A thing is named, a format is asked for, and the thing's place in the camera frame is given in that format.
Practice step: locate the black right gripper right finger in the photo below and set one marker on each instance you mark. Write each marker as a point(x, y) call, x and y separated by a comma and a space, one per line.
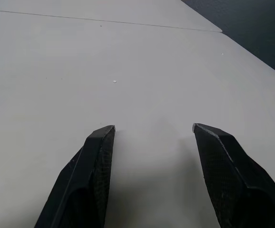
point(228, 180)

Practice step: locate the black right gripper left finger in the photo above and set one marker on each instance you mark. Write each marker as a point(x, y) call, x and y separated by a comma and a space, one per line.
point(85, 180)

